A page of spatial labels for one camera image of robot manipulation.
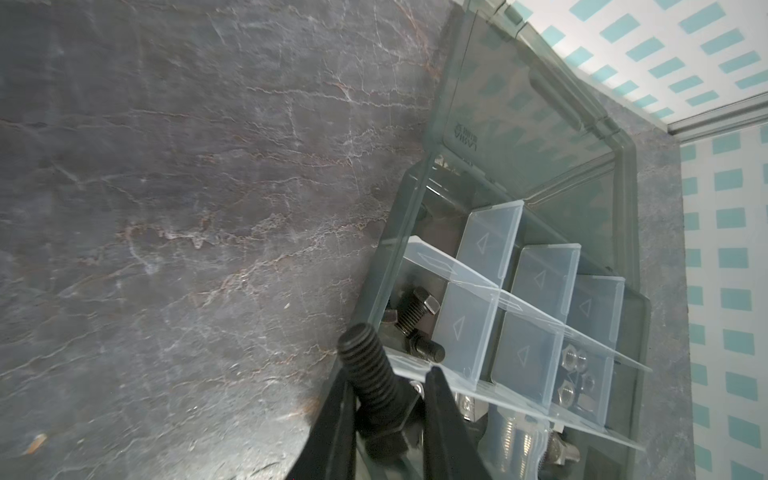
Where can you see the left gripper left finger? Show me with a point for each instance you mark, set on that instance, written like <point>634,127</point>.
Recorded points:
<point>330,450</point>

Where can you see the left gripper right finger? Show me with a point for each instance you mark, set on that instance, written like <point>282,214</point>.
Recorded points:
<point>448,452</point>

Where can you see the silver bolts cluster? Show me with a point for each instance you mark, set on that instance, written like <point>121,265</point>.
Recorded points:
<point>511,444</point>

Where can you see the black screw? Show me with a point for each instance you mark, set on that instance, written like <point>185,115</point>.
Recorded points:
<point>421,346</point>
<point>390,417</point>
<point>413,308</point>

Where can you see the silver nut pair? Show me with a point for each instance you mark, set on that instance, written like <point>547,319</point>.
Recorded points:
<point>576,387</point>

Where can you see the grey compartment organizer box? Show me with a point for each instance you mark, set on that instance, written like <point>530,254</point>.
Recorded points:
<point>522,221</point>

